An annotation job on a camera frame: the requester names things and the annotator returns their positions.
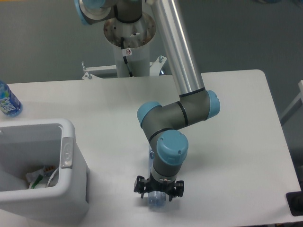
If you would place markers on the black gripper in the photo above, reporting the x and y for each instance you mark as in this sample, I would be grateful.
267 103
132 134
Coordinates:
172 189

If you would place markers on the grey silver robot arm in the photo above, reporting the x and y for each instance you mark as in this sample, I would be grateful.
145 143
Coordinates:
162 124

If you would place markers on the white plastic trash can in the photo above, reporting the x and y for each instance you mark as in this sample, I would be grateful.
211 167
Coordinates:
27 146

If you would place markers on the trash inside the can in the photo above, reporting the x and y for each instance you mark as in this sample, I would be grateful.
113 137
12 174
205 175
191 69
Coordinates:
45 177

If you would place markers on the empty clear plastic bottle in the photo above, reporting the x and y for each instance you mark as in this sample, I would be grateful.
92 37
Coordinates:
156 199

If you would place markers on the black device at table edge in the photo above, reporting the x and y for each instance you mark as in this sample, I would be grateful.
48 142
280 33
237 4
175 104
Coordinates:
295 203

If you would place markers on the blue labelled water bottle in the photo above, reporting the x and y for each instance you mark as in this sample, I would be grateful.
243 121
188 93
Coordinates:
9 103

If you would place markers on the white metal base frame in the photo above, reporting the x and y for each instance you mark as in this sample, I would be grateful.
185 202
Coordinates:
135 69

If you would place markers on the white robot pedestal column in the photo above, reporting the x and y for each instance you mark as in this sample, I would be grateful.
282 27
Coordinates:
131 42

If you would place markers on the white frame at right edge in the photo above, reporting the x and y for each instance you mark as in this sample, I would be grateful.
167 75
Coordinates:
294 106

